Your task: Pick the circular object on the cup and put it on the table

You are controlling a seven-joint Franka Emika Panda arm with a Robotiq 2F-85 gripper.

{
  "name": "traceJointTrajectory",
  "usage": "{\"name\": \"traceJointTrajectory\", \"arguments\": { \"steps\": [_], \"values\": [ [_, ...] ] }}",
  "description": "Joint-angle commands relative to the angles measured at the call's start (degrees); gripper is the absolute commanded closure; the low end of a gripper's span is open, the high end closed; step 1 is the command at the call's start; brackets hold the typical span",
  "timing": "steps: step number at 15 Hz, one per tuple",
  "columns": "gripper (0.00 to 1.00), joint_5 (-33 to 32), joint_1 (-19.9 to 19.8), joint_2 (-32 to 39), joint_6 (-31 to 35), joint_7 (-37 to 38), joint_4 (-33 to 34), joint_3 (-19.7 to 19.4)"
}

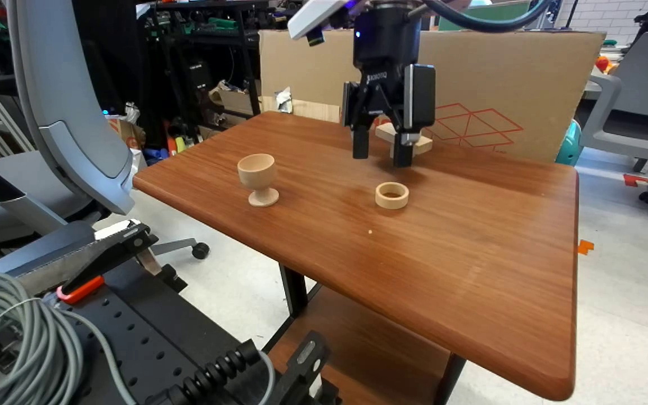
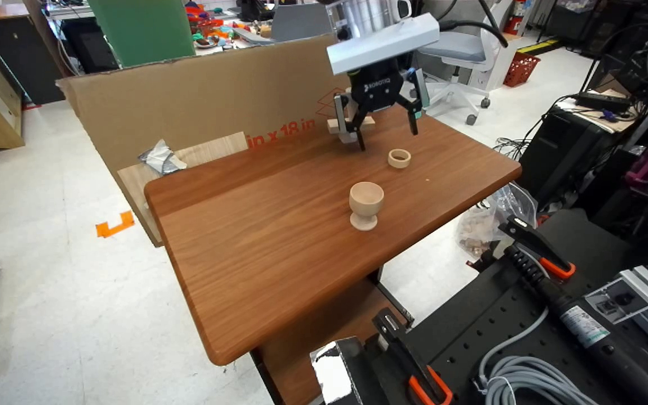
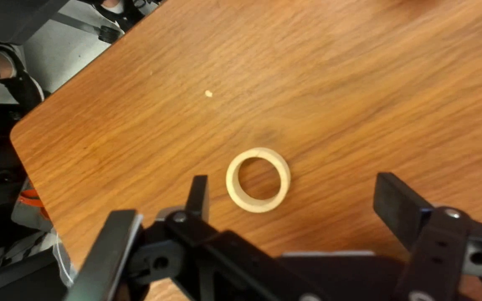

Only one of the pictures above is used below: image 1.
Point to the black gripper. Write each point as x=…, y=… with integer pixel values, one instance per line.
x=380, y=90

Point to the small wooden bowl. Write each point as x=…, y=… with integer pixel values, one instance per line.
x=391, y=203

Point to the black pegboard robot base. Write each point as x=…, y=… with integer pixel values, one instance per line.
x=135, y=338

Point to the beige wooden egg cup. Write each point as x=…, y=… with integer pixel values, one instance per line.
x=258, y=173

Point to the large brown cardboard box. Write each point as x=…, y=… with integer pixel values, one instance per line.
x=519, y=75

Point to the small cardboard box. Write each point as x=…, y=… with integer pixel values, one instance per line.
x=235, y=97

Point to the black table leg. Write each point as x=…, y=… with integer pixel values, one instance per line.
x=450, y=383
x=294, y=288

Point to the teal ball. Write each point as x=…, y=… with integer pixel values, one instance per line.
x=570, y=144

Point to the wooden lower table shelf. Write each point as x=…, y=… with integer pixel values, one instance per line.
x=370, y=351

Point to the black storage shelf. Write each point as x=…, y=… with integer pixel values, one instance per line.
x=189, y=45

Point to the grey chair with black base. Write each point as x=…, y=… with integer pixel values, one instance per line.
x=647, y=81

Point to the grey office chair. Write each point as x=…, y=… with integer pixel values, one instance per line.
x=61, y=97

